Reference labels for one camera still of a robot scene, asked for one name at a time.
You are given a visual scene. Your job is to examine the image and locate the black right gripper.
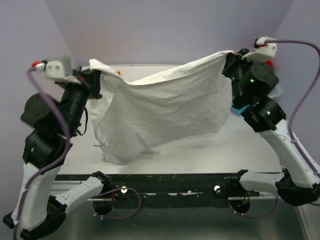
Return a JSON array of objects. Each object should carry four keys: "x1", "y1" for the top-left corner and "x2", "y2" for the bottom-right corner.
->
[{"x1": 220, "y1": 47, "x2": 260, "y2": 104}]

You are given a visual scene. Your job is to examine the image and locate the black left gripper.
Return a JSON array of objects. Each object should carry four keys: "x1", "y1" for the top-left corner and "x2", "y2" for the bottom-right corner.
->
[{"x1": 60, "y1": 66, "x2": 103, "y2": 136}]

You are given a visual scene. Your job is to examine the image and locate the white t-shirt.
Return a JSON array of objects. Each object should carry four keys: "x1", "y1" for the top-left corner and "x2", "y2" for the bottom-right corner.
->
[{"x1": 87, "y1": 50, "x2": 232, "y2": 166}]

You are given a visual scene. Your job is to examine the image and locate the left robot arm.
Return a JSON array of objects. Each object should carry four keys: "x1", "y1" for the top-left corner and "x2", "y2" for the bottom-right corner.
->
[{"x1": 3, "y1": 70, "x2": 111, "y2": 240}]

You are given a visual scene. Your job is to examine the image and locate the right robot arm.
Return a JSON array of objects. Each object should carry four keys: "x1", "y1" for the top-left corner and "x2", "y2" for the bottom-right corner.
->
[{"x1": 222, "y1": 48, "x2": 320, "y2": 207}]

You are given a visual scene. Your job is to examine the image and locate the red t-shirt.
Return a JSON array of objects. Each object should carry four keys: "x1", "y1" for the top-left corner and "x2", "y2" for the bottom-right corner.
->
[{"x1": 265, "y1": 60, "x2": 274, "y2": 68}]

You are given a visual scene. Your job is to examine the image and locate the white plastic laundry basket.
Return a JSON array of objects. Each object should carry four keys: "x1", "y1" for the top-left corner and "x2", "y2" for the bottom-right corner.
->
[{"x1": 268, "y1": 84, "x2": 282, "y2": 99}]

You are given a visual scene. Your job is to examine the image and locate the turquoise t-shirt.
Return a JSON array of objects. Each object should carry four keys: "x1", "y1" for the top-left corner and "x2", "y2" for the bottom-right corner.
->
[{"x1": 231, "y1": 99, "x2": 250, "y2": 116}]

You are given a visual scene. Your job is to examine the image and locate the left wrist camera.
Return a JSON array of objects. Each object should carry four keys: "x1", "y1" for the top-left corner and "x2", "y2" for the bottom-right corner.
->
[{"x1": 31, "y1": 55, "x2": 73, "y2": 81}]

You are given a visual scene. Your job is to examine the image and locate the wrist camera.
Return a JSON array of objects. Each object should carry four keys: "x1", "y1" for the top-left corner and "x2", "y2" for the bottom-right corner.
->
[
  {"x1": 241, "y1": 36, "x2": 277, "y2": 62},
  {"x1": 31, "y1": 55, "x2": 73, "y2": 81}
]

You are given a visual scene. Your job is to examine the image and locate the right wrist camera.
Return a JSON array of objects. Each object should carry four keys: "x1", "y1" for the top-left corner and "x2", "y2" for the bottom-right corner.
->
[{"x1": 241, "y1": 36, "x2": 277, "y2": 62}]

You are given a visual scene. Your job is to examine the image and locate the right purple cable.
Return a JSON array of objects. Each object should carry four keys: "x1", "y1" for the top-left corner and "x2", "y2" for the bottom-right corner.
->
[{"x1": 228, "y1": 38, "x2": 320, "y2": 218}]

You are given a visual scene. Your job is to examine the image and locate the black mounting rail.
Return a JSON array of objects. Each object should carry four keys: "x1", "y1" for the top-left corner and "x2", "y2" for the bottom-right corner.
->
[{"x1": 96, "y1": 173, "x2": 250, "y2": 209}]

